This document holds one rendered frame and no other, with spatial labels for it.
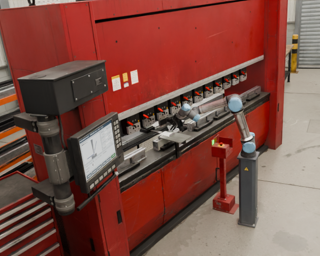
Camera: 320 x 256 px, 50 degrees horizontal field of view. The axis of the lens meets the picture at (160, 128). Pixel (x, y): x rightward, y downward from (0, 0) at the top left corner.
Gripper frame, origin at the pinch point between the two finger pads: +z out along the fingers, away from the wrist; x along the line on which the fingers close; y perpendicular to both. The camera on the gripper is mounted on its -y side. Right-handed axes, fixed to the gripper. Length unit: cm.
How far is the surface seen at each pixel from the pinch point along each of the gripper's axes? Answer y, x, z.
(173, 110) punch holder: 14.8, -12.3, -9.1
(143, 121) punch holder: 17.0, 30.9, -10.6
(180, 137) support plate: -11.6, 1.0, -3.5
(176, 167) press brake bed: -27.5, 4.0, 25.2
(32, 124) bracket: 20, 151, -66
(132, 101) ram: 31, 41, -28
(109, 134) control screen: -3, 109, -61
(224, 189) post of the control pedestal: -74, -46, 43
